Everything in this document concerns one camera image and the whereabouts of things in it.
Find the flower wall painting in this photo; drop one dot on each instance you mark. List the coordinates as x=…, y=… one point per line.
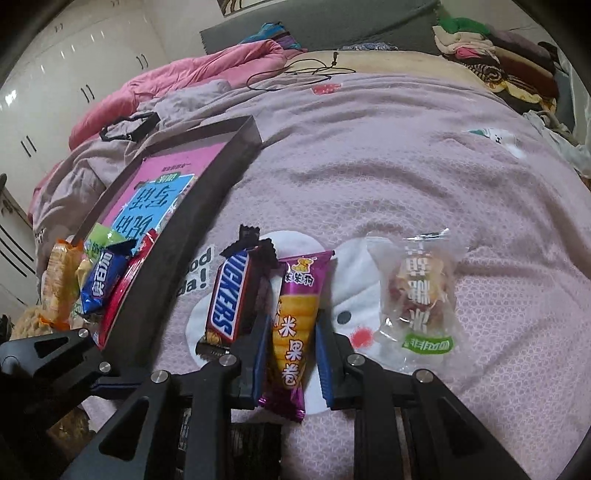
x=229, y=7

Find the pink blue Chinese book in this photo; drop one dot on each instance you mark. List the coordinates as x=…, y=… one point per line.
x=155, y=190

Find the red snack bar wrapper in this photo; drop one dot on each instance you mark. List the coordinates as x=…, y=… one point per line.
x=120, y=291

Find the blue striped garment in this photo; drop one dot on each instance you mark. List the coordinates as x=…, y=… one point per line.
x=276, y=32

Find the mauve bed cover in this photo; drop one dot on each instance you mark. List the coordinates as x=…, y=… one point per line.
x=384, y=157

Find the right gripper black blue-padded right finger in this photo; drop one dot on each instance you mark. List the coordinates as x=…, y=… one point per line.
x=407, y=426

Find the grey headboard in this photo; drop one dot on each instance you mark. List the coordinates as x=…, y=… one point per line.
x=326, y=25

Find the orange rice cracker packet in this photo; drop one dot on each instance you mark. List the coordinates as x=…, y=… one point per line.
x=60, y=287

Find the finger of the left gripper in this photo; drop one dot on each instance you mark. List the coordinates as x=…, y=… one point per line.
x=62, y=350
x=72, y=381

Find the blue white snack packet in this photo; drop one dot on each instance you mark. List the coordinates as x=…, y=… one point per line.
x=104, y=276

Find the purple rice roll snack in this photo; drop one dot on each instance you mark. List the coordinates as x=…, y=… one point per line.
x=291, y=332

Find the grey shallow box tray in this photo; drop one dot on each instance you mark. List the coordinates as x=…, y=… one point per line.
x=143, y=313

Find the pink quilt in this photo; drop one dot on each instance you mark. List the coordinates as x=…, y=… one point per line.
x=71, y=181

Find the clear green-label cake packet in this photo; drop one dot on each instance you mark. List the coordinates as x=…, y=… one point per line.
x=99, y=237

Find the black green snack packet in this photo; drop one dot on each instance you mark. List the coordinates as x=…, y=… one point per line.
x=256, y=449

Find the pile of folded clothes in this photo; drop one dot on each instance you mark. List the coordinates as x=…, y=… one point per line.
x=519, y=71

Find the Snickers chocolate bar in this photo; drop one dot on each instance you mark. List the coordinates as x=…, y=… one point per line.
x=241, y=291

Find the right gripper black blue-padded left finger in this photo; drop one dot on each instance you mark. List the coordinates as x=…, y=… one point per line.
x=178, y=426

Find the black plastic frame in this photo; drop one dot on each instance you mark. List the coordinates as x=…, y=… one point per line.
x=130, y=128

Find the white glossy wardrobe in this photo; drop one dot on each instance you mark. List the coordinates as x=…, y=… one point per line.
x=87, y=52

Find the basket with grey cloth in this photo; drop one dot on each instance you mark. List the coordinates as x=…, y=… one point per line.
x=561, y=140

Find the beige fleece blanket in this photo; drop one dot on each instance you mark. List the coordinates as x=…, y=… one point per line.
x=410, y=63

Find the clear red candy packet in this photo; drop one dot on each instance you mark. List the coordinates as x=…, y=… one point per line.
x=419, y=327

